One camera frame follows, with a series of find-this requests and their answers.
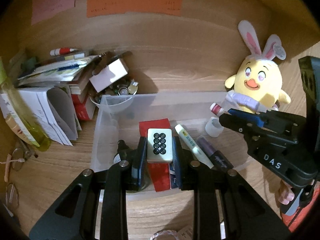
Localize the small lip balm tube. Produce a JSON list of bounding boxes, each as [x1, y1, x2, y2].
[[209, 102, 227, 117]]

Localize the white mahjong tile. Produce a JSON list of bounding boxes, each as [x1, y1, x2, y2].
[[146, 128, 173, 164]]

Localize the blue Max blade box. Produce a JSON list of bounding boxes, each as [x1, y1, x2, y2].
[[169, 163, 178, 189]]

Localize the person's hand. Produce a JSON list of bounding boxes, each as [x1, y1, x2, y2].
[[277, 180, 295, 205]]

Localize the dark purple mascara tube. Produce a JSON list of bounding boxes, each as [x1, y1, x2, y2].
[[196, 136, 234, 172]]

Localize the black round bottle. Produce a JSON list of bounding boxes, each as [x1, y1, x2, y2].
[[113, 140, 136, 164]]

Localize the yellow chick bunny plush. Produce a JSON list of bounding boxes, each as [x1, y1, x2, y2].
[[225, 20, 291, 113]]

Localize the white marker pen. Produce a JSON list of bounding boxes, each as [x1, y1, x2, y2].
[[175, 124, 214, 168]]

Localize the white paper strip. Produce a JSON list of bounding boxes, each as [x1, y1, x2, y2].
[[177, 225, 193, 240]]

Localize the clear plastic storage bin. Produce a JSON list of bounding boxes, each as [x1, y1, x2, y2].
[[89, 90, 251, 173]]

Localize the white ceramic bowl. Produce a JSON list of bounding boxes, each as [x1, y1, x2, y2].
[[89, 77, 139, 114]]

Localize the red books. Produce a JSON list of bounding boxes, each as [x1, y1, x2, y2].
[[69, 64, 95, 121]]

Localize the small white cardboard box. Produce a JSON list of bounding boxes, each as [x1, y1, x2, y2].
[[89, 59, 129, 93]]

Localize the eyeglasses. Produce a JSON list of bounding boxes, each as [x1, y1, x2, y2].
[[4, 139, 38, 211]]

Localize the yellow green liquid bottle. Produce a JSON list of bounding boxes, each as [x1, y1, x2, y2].
[[1, 64, 50, 152]]

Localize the white folded paper stack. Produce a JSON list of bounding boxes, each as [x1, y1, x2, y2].
[[1, 55, 98, 145]]

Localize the red white marker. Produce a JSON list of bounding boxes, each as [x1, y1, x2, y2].
[[49, 47, 77, 56]]

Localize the orange sticky note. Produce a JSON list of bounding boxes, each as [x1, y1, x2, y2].
[[86, 0, 182, 18]]

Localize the pink sticky note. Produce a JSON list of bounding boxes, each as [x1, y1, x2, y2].
[[31, 0, 75, 25]]

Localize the white charging cable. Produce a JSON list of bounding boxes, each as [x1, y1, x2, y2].
[[0, 157, 26, 165]]

